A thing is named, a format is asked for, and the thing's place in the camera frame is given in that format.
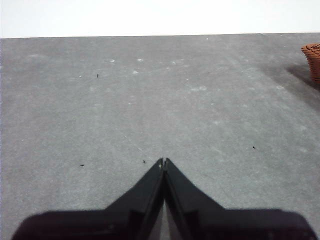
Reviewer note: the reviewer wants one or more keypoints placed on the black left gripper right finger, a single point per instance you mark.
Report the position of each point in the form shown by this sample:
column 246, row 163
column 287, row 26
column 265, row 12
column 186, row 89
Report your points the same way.
column 237, row 225

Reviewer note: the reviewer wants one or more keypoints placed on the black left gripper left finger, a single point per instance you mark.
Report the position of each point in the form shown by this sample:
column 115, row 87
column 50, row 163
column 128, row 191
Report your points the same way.
column 100, row 225

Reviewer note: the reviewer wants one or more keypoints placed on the brown woven wicker basket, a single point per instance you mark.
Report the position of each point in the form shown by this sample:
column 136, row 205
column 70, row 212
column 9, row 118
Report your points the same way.
column 313, row 62

